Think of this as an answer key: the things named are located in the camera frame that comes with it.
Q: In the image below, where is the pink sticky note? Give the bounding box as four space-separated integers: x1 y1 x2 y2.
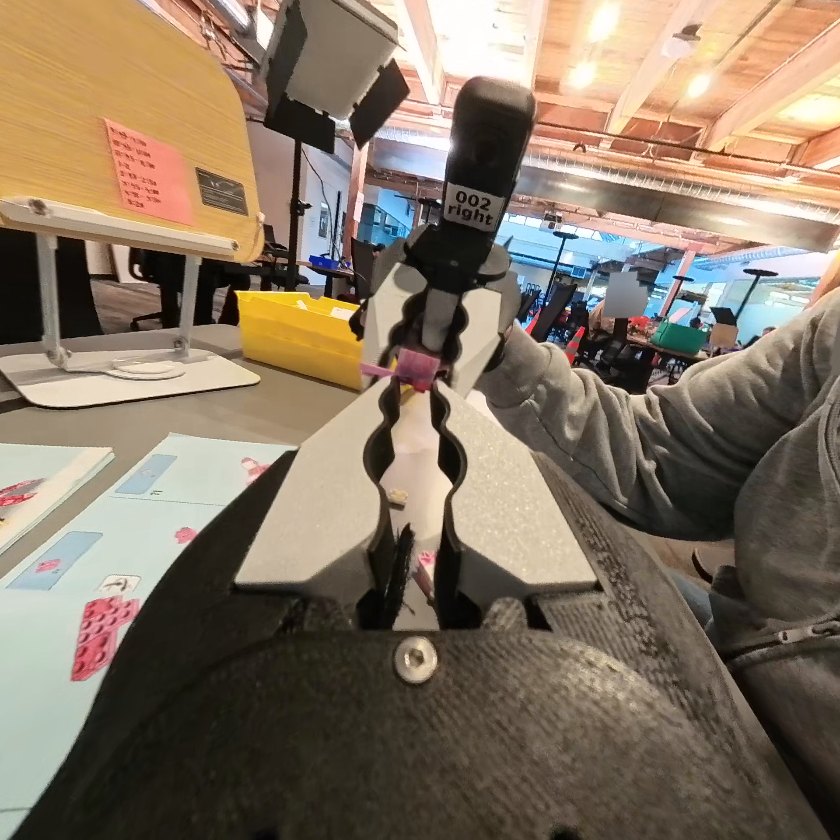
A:
105 118 195 227

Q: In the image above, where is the shallow yellow plastic bin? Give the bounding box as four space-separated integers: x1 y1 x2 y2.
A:
235 288 395 393

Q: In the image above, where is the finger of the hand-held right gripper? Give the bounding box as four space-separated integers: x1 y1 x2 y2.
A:
361 261 425 396
446 287 522 400

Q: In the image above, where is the white printed paper sheet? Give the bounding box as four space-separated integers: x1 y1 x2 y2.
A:
296 297 362 322

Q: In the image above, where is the black label plate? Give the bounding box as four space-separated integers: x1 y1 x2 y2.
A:
195 167 251 218

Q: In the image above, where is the studio light on black stand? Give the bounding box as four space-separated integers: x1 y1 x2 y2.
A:
262 0 411 293

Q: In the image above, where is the person's grey hoodie torso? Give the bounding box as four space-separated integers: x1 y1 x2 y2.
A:
690 262 840 840

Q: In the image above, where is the wooden top white stand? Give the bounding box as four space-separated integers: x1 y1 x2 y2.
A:
0 0 267 409

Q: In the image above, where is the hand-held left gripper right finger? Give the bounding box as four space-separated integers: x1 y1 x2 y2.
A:
429 381 599 618

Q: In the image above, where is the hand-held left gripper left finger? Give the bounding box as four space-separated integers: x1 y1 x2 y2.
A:
234 378 402 607

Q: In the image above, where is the pink brick assembly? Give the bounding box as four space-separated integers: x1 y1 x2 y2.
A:
360 347 442 395

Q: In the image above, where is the person's right forearm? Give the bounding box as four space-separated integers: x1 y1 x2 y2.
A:
476 321 762 542

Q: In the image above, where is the green storage bin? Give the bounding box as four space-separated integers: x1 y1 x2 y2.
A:
650 320 711 351

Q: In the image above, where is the open pale blue instruction booklet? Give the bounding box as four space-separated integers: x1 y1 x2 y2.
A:
0 431 299 815

